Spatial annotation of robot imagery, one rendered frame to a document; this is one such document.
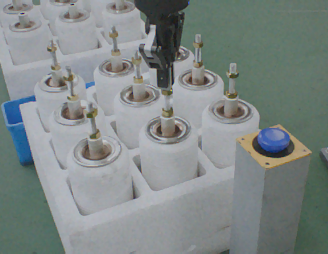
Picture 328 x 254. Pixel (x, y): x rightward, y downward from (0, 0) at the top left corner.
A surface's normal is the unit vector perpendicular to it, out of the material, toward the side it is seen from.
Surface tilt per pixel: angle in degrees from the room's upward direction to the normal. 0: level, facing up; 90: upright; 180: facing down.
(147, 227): 90
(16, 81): 90
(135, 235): 90
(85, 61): 90
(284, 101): 0
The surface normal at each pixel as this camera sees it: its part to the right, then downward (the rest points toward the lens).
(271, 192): 0.41, 0.52
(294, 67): -0.04, -0.81
